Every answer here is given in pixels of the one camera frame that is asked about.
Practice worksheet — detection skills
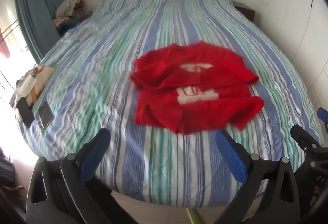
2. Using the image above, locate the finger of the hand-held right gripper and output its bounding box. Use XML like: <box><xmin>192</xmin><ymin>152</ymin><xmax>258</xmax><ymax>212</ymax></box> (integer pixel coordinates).
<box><xmin>317</xmin><ymin>107</ymin><xmax>328</xmax><ymax>135</ymax></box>
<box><xmin>290</xmin><ymin>124</ymin><xmax>324</xmax><ymax>149</ymax></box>

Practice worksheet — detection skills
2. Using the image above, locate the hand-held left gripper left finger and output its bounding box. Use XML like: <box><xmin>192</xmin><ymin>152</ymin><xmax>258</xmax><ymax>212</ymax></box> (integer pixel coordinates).
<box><xmin>26</xmin><ymin>128</ymin><xmax>134</xmax><ymax>224</ymax></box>

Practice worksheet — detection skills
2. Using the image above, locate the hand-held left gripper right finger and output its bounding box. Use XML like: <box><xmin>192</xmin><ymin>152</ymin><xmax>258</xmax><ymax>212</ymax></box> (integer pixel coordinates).
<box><xmin>213</xmin><ymin>130</ymin><xmax>308</xmax><ymax>224</ymax></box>

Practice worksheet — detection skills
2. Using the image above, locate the red shirt with white print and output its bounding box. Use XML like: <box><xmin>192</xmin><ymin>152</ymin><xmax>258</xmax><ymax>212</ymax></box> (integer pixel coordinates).
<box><xmin>130</xmin><ymin>41</ymin><xmax>265</xmax><ymax>135</ymax></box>

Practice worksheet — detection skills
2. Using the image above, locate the pile of colourful clothes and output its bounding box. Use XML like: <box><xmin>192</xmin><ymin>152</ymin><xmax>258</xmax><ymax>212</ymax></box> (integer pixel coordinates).
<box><xmin>52</xmin><ymin>0</ymin><xmax>86</xmax><ymax>36</ymax></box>

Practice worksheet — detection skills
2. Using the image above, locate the green object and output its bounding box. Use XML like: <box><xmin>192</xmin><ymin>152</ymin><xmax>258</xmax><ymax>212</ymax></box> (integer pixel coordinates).
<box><xmin>185</xmin><ymin>208</ymin><xmax>205</xmax><ymax>224</ymax></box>

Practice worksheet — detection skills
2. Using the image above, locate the black phone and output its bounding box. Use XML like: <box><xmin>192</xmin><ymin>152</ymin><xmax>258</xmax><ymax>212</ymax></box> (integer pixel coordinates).
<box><xmin>18</xmin><ymin>98</ymin><xmax>35</xmax><ymax>128</ymax></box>

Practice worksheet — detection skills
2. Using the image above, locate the striped bed cover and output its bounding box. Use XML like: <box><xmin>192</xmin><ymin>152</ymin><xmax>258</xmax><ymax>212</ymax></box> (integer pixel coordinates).
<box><xmin>15</xmin><ymin>0</ymin><xmax>324</xmax><ymax>207</ymax></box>

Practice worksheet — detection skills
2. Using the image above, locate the patterned cushion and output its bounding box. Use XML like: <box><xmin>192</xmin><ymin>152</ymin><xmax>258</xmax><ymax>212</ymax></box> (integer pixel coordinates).
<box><xmin>10</xmin><ymin>65</ymin><xmax>55</xmax><ymax>122</ymax></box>

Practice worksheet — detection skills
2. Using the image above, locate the dark wooden nightstand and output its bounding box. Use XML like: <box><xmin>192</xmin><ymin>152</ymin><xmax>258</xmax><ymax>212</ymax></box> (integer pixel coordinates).
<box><xmin>232</xmin><ymin>1</ymin><xmax>256</xmax><ymax>22</ymax></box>

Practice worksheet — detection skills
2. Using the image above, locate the blue curtain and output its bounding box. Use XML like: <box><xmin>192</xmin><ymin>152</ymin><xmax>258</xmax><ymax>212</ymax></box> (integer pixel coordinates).
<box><xmin>13</xmin><ymin>0</ymin><xmax>73</xmax><ymax>64</ymax></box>

